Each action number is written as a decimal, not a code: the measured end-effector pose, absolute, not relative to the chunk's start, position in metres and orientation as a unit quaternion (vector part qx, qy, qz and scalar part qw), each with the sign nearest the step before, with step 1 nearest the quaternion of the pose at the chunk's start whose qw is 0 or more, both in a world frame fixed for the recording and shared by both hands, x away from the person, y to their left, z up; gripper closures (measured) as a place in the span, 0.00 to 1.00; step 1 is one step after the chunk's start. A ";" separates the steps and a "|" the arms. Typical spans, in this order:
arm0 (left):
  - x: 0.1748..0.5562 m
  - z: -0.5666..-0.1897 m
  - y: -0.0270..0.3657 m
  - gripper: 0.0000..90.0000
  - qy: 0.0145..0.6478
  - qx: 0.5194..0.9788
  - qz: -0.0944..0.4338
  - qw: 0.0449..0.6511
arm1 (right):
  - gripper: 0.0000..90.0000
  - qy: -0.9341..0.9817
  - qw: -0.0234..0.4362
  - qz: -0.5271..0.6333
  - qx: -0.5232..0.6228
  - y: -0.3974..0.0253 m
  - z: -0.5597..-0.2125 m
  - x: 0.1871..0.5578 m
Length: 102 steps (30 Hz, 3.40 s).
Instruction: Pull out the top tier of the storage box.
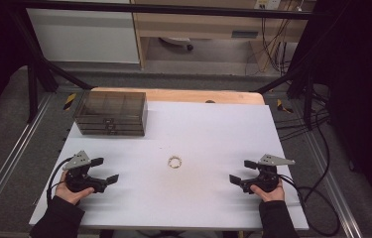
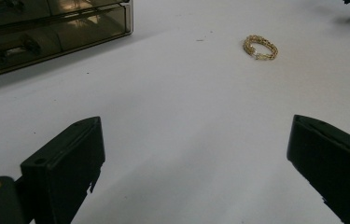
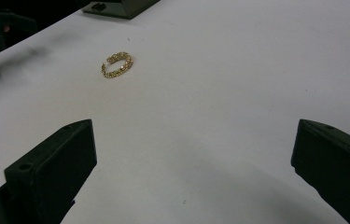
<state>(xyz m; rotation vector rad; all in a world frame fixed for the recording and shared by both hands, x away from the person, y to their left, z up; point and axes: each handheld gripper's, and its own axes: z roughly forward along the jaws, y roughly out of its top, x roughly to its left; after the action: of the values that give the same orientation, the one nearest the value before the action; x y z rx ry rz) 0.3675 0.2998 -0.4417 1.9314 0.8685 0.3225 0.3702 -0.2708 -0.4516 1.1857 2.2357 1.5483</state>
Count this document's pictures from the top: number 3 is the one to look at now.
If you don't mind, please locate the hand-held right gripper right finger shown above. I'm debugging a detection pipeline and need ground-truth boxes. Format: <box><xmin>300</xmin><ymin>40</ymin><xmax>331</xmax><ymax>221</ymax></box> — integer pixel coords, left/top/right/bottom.
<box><xmin>290</xmin><ymin>119</ymin><xmax>350</xmax><ymax>224</ymax></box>

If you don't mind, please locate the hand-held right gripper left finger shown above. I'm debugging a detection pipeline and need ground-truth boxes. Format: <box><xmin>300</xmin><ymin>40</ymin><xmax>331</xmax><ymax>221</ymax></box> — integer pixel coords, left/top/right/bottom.
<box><xmin>4</xmin><ymin>119</ymin><xmax>98</xmax><ymax>224</ymax></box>

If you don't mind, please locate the dark transparent storage box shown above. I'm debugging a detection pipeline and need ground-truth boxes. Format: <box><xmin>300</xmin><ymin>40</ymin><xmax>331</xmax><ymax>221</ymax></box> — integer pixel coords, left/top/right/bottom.
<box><xmin>81</xmin><ymin>0</ymin><xmax>161</xmax><ymax>21</ymax></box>

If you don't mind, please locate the small metal ring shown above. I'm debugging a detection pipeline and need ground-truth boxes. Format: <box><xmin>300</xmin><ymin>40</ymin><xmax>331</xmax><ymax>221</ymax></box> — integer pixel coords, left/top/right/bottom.
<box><xmin>101</xmin><ymin>50</ymin><xmax>134</xmax><ymax>79</ymax></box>

